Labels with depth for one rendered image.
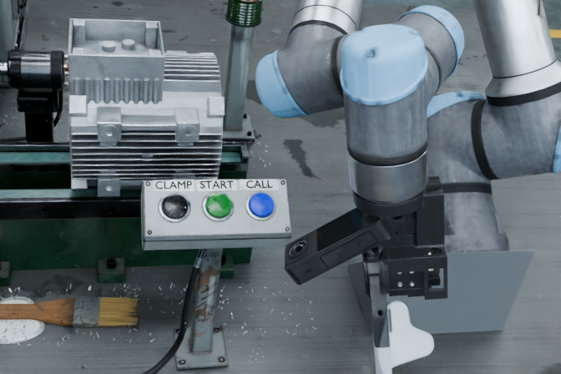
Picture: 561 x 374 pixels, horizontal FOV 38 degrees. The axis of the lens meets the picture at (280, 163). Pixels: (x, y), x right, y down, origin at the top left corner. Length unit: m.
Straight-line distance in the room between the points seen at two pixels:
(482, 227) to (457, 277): 0.08
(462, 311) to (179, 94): 0.50
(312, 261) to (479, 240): 0.38
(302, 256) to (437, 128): 0.42
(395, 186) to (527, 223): 0.76
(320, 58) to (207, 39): 1.02
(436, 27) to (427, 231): 0.20
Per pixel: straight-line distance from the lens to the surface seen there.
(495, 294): 1.21
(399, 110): 0.72
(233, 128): 1.53
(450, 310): 1.20
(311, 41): 0.88
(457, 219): 1.15
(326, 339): 1.18
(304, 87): 0.86
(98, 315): 1.17
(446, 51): 0.81
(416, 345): 0.84
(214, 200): 0.93
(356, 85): 0.72
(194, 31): 1.89
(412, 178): 0.76
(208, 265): 1.01
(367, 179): 0.76
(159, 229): 0.92
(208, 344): 1.12
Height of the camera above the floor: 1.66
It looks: 35 degrees down
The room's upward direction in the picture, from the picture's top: 9 degrees clockwise
